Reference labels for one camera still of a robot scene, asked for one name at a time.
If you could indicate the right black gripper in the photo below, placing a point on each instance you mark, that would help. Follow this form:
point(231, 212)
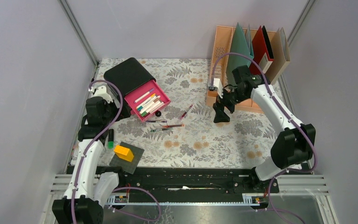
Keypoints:
point(220, 116)

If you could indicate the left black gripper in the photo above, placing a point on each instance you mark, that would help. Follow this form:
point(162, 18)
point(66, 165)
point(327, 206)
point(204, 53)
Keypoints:
point(125, 113)

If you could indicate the teal capped white marker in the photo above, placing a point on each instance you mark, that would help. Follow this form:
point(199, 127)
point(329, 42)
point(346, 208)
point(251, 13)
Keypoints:
point(150, 101)

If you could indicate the green capped white marker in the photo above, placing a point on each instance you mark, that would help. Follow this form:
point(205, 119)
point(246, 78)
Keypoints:
point(152, 108)

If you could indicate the purple capped white marker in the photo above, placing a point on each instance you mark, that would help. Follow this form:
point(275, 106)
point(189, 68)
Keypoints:
point(144, 95)

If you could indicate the black pink drawer box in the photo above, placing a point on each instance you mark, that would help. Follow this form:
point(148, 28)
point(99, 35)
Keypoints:
point(133, 80)

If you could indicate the black gel pen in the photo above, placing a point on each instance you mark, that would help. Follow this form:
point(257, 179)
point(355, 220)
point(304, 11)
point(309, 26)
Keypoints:
point(160, 129)

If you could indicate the yellow white marker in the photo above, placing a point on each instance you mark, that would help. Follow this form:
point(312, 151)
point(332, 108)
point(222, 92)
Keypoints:
point(146, 102)

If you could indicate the brown capped white marker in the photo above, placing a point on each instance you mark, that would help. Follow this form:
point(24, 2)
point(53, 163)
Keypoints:
point(150, 105)

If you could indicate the red folder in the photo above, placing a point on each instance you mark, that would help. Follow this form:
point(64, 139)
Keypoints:
point(263, 53)

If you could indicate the teal folder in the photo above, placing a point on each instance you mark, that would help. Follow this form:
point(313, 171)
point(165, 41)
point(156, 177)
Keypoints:
point(242, 44)

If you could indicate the beige folder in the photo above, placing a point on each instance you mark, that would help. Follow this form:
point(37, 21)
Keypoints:
point(280, 48)

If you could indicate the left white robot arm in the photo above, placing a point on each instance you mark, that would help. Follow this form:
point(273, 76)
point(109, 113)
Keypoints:
point(83, 201)

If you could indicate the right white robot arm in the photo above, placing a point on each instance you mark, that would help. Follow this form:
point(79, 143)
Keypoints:
point(295, 140)

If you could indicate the green highlighter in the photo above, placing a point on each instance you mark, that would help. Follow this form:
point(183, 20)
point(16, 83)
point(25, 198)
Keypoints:
point(110, 139)

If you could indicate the dark red gel pen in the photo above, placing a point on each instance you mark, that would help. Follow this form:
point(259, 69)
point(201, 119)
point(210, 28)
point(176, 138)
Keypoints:
point(186, 112)

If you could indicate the floral table mat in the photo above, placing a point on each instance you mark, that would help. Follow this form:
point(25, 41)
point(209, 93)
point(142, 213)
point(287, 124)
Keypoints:
point(244, 142)

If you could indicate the orange gel pen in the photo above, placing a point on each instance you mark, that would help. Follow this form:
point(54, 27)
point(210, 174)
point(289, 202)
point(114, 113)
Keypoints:
point(172, 126)

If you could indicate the yellow toy block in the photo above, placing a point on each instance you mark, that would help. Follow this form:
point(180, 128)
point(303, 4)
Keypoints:
point(124, 153)

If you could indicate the purple gel pen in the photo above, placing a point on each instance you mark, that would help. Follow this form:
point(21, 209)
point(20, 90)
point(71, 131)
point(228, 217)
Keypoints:
point(156, 121)

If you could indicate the peach plastic file organizer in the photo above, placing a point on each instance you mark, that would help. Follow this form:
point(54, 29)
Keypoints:
point(222, 44)

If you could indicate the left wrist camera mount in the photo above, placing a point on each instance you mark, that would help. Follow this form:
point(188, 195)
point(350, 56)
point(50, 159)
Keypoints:
point(105, 92)

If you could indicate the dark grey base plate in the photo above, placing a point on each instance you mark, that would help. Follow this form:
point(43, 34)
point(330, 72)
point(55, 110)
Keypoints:
point(128, 167)

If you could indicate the black mounting rail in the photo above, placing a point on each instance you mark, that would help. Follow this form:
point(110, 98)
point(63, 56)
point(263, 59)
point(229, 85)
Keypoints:
point(194, 185)

